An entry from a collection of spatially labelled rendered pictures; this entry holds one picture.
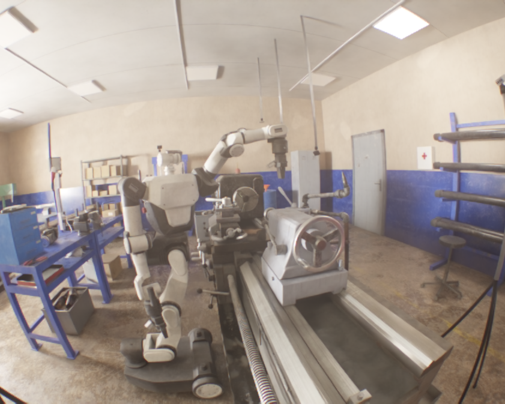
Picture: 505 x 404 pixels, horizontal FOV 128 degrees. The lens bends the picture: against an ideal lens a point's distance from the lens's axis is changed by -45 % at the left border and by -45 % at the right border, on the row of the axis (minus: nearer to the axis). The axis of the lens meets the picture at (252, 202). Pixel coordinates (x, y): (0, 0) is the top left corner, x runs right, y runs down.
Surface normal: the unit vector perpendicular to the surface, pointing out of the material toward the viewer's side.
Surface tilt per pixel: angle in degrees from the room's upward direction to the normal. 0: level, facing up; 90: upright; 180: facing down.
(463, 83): 90
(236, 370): 0
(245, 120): 90
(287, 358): 36
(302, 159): 90
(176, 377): 0
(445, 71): 90
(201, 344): 0
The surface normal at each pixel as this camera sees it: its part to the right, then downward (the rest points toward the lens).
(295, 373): -0.61, -0.76
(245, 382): -0.05, -0.99
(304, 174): 0.21, 0.12
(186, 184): 0.70, 0.07
